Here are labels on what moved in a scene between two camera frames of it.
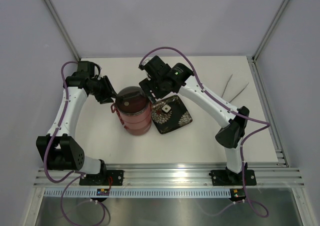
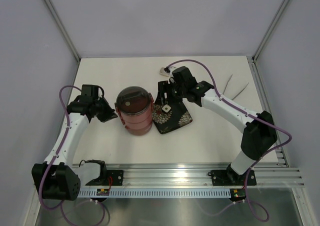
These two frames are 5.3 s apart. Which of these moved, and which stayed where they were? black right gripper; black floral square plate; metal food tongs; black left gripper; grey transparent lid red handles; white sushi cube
Moved: black left gripper; black right gripper
Stayed: white sushi cube; black floral square plate; grey transparent lid red handles; metal food tongs
